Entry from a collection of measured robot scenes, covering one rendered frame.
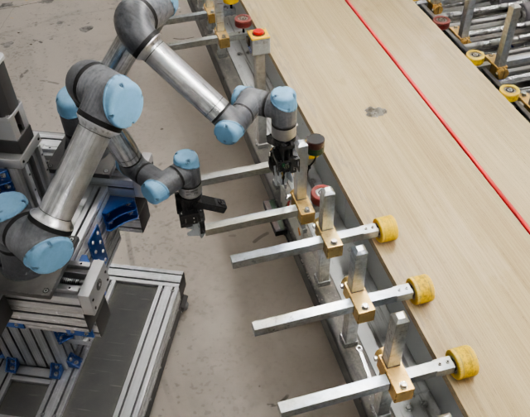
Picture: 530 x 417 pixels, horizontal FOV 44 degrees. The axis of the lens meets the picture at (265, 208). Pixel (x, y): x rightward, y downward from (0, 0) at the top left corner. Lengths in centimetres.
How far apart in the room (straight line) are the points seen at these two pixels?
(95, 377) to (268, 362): 72
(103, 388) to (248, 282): 88
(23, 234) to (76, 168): 21
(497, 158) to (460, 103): 34
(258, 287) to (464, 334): 140
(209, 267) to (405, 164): 123
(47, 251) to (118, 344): 111
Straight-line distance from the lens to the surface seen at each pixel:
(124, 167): 197
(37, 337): 256
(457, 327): 192
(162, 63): 181
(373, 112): 258
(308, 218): 220
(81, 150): 164
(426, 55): 297
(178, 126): 404
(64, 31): 522
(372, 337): 219
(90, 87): 164
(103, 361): 270
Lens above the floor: 242
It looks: 45 degrees down
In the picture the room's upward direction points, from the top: 2 degrees counter-clockwise
